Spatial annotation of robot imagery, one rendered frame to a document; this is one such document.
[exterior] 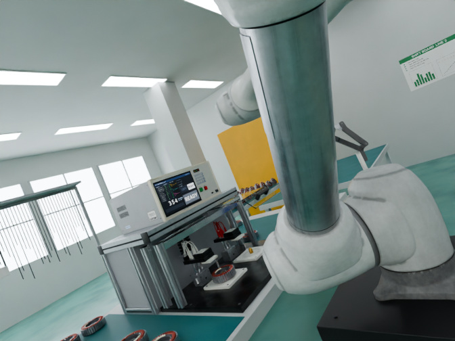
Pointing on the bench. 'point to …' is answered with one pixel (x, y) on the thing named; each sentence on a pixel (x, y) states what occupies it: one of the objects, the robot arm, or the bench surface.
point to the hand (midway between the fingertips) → (342, 180)
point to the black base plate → (254, 288)
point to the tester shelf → (122, 242)
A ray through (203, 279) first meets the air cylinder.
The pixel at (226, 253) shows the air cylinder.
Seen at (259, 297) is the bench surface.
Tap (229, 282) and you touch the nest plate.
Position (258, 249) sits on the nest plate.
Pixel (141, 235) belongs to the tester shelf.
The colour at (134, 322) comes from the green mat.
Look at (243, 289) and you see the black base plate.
